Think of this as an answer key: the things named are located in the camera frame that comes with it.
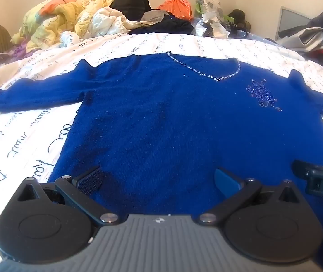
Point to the green plastic stool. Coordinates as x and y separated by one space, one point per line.
198 10

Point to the white script-printed bed sheet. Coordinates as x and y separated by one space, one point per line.
22 136

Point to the black patterned cloth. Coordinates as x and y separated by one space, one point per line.
237 31

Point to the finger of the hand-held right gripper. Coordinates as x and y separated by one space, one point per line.
300 167

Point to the dark olive plush bundle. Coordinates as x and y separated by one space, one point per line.
237 17

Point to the yellow cartoon quilt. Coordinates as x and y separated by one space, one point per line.
59 17

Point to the blue beaded sweater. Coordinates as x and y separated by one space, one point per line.
161 119

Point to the orange plastic bag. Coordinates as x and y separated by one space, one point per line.
175 7

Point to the floral pillow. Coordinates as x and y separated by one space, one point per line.
211 4

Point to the grey wall panel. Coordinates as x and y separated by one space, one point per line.
291 19

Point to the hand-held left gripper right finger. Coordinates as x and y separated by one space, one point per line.
228 180

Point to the pile of mixed clothes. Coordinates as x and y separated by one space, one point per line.
317 36

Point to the white crumpled cloth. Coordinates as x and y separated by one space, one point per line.
104 19

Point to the black cap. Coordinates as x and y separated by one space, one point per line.
130 2

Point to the purple cloth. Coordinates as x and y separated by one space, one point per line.
20 48

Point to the dark navy cloth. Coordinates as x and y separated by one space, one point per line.
167 27

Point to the grey cloth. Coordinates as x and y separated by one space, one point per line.
155 15

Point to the clear plastic bag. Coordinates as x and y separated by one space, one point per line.
212 25

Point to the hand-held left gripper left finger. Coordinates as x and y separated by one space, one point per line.
89 180

